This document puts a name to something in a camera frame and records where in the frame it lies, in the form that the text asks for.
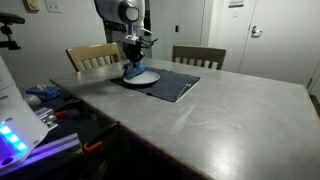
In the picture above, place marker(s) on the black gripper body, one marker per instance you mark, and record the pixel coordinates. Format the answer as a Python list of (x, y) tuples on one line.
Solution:
[(134, 51)]

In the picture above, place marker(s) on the blue cloth towel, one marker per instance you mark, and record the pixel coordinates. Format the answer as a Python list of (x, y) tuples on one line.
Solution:
[(133, 71)]

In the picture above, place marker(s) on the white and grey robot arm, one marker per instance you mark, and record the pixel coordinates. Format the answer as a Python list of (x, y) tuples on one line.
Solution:
[(113, 10)]

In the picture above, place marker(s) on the white robot base blue lights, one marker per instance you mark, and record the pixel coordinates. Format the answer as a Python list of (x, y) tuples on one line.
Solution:
[(16, 113)]

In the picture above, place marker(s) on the white round plate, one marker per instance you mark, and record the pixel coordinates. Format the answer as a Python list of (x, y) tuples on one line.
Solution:
[(148, 78)]

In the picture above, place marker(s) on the dark blue fabric placemat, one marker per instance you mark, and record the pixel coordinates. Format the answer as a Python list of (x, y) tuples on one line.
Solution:
[(170, 83)]

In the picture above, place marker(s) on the light wooden chair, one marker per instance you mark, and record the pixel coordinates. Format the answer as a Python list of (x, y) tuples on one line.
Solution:
[(93, 50)]

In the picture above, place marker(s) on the small black door latch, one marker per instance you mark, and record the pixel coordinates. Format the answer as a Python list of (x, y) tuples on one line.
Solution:
[(179, 28)]

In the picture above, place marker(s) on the silver metal fork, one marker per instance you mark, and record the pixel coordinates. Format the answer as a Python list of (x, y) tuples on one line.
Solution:
[(184, 91)]

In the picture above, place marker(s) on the dark brown wooden chair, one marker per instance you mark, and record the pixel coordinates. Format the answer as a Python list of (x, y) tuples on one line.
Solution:
[(200, 52)]

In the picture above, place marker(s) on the blue cardboard box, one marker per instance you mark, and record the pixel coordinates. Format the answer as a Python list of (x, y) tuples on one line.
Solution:
[(43, 92)]

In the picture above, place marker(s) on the silver aluminium block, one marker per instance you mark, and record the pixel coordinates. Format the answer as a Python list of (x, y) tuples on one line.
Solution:
[(45, 115)]

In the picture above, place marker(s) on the white rounded object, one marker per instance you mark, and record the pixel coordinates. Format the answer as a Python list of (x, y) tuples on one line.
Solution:
[(31, 100)]

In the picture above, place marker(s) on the white door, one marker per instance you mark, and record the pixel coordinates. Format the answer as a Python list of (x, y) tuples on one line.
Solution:
[(283, 40)]

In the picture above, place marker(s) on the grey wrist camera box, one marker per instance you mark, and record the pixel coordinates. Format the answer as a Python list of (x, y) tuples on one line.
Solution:
[(132, 40)]

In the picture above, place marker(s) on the white double switch plate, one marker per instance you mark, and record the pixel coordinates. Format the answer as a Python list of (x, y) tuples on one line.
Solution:
[(53, 5)]

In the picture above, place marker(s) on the beige round wall thermostat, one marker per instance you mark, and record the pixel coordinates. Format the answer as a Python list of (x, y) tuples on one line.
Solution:
[(31, 5)]

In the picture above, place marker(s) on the wall sign plate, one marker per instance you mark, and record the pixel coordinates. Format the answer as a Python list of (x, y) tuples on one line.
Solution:
[(236, 3)]

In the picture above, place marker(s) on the aluminium extrusion rail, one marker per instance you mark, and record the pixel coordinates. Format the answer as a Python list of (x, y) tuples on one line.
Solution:
[(56, 146)]

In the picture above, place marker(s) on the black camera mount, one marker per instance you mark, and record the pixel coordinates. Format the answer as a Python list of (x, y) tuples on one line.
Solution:
[(10, 18)]

